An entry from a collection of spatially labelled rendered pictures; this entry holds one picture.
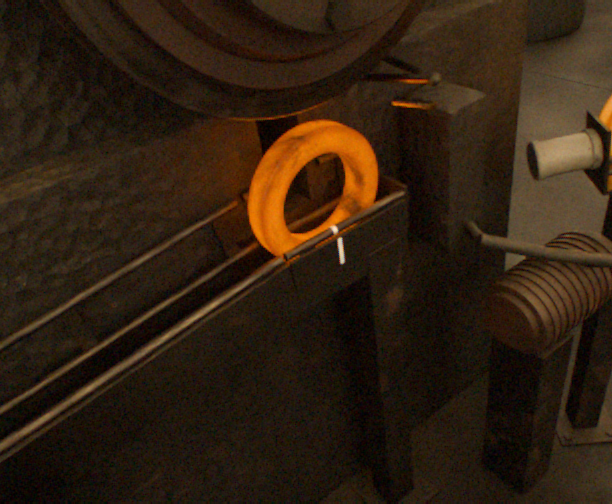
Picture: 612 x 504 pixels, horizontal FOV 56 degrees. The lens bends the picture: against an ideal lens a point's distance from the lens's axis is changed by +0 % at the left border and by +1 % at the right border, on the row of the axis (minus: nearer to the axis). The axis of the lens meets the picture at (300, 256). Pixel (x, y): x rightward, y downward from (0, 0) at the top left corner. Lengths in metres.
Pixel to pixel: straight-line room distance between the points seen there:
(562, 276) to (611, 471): 0.55
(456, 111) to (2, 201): 0.55
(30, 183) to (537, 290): 0.69
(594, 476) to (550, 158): 0.70
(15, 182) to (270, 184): 0.27
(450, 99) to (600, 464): 0.85
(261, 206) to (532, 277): 0.45
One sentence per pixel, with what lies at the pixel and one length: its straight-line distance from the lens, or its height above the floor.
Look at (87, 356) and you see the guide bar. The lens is 0.73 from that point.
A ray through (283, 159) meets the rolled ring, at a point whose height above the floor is 0.83.
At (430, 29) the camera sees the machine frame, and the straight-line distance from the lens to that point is 0.89.
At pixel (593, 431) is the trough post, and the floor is 0.01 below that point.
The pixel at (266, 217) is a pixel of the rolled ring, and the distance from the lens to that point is 0.68.
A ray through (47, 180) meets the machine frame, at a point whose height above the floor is 0.87.
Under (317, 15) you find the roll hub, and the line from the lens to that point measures 0.52.
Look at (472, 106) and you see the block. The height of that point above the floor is 0.79.
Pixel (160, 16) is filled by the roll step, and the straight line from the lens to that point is 0.52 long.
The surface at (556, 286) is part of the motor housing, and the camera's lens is 0.94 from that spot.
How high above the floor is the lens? 1.14
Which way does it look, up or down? 37 degrees down
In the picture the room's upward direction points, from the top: 11 degrees counter-clockwise
